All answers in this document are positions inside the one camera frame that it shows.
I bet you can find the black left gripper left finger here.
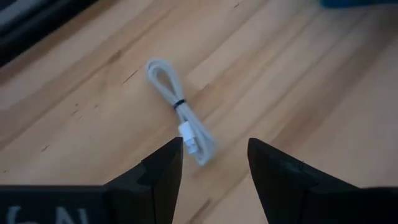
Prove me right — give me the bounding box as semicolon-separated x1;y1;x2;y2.
104;136;185;224

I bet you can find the white USB-C cable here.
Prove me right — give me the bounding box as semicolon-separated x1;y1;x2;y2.
144;57;218;167

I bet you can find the blue plastic bin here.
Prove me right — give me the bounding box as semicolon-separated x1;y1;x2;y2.
319;0;398;9

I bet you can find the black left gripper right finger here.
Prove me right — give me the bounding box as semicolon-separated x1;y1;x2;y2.
247;137;398;224

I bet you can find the black table edge rail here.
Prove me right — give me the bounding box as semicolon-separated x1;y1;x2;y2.
0;0;99;68

